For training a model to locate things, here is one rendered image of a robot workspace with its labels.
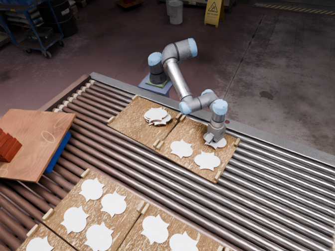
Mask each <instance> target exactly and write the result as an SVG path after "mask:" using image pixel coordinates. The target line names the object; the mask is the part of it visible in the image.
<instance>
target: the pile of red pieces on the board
mask: <svg viewBox="0 0 335 251"><path fill-rule="evenodd" d="M21 147H22V144H21V143H20V142H19V141H18V140H17V139H16V138H15V137H12V136H11V135H10V134H9V133H8V132H4V131H3V130H2V129H1V128H0V162H7V163H10V162H11V161H12V159H13V158H14V156H15V155H16V154H17V152H18V151H19V150H20V148H21Z"/></svg>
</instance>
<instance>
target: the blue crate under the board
mask: <svg viewBox="0 0 335 251"><path fill-rule="evenodd" d="M70 137H71V134H70V132H69V131H67V133H66V135H65V137H64V138H63V140H62V142H61V143H60V145H59V147H58V149H57V150H56V152H55V154H54V155H53V157H52V159H51V160H50V162H49V164H48V166H47V167H46V169H45V171H44V173H48V174H49V173H51V171H52V169H53V167H54V166H55V164H56V162H57V160H58V158H59V157H60V155H61V153H62V151H63V150H64V148H65V146H66V144H67V142H68V141H69V139H70Z"/></svg>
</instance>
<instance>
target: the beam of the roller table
mask: <svg viewBox="0 0 335 251"><path fill-rule="evenodd" d="M90 76H91V78H92V80H95V81H97V82H99V83H102V84H104V85H107V86H110V87H112V88H115V89H118V90H121V91H123V92H126V93H129V94H131V95H134V96H135V95H138V96H139V97H141V98H144V99H146V100H149V101H151V102H153V103H156V104H159V105H161V106H164V107H167V108H170V109H172V110H175V111H178V112H180V113H181V111H180V108H179V103H180V102H179V101H176V100H173V99H170V98H167V97H164V96H161V95H159V94H156V93H153V92H150V91H147V90H144V89H141V88H138V87H136V86H133V85H130V84H127V83H124V82H121V81H118V80H115V79H113V78H110V77H107V76H104V75H101V74H98V73H95V72H93V73H91V74H90ZM188 115H189V116H191V117H194V118H197V119H200V120H202V121H205V122H208V123H209V122H211V121H210V120H211V116H212V113H210V112H207V111H205V110H199V111H196V112H194V113H191V114H188ZM226 120H228V121H229V122H230V123H228V124H226V123H224V124H225V125H226V129H227V130H230V131H233V132H235V133H238V134H241V135H243V136H246V137H249V138H252V139H254V140H257V141H260V142H262V143H265V144H268V145H271V146H273V147H276V148H279V149H282V150H284V151H287V152H290V153H292V154H295V155H298V156H301V157H303V158H306V159H309V160H311V161H314V162H317V163H320V164H322V165H325V166H328V167H331V168H333V169H335V156H334V155H332V154H329V153H326V152H323V151H320V150H317V149H314V148H311V147H309V146H306V145H303V144H300V143H297V142H294V141H291V140H288V139H286V138H283V137H280V136H277V135H274V134H271V133H268V132H265V131H263V130H260V129H257V128H254V127H251V126H248V125H245V124H242V123H239V122H236V121H233V120H230V119H228V118H225V121H226Z"/></svg>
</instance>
